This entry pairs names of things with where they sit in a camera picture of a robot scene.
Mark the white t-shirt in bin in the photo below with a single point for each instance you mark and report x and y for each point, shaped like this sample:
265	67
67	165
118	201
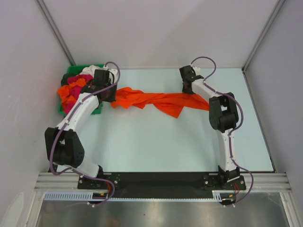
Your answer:
90	70

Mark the magenta t-shirt in bin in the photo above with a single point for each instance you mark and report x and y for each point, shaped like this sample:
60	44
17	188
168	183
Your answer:
73	79

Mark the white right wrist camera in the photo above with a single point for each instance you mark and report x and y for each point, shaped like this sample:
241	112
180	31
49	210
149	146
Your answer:
196	69

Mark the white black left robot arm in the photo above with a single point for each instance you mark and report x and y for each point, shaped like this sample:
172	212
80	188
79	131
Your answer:
63	145

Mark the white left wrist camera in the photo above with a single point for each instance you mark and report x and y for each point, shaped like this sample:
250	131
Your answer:
113	74

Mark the dark green t-shirt in bin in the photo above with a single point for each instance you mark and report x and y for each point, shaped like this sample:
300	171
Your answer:
65	78

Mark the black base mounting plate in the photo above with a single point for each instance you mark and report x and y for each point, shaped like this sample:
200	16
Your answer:
146	182

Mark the aluminium frame rail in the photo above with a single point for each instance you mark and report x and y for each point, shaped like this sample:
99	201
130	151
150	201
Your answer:
263	182

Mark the slotted grey cable duct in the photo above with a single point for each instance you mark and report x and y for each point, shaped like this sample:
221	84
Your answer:
179	195

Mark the green plastic bin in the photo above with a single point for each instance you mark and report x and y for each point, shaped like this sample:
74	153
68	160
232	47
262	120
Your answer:
74	70

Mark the orange t-shirt in bin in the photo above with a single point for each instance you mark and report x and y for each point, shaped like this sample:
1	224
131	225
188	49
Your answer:
69	93

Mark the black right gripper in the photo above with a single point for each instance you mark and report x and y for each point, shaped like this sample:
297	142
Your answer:
187	91

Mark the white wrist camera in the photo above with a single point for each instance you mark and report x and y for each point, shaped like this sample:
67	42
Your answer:
196	69
113	74

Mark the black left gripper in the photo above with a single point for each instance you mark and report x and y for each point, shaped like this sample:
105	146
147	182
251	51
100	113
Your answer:
111	99

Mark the orange t-shirt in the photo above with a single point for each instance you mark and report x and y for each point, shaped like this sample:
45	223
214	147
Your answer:
69	93
171	104

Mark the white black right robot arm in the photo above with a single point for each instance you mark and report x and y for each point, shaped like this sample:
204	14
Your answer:
223	118

